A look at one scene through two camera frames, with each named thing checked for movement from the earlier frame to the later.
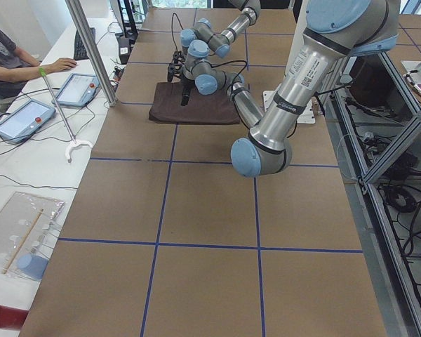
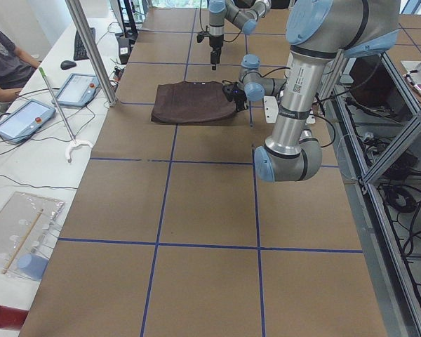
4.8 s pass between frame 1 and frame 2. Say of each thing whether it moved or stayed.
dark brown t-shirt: stayed
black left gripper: moved
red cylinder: stayed
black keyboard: stayed
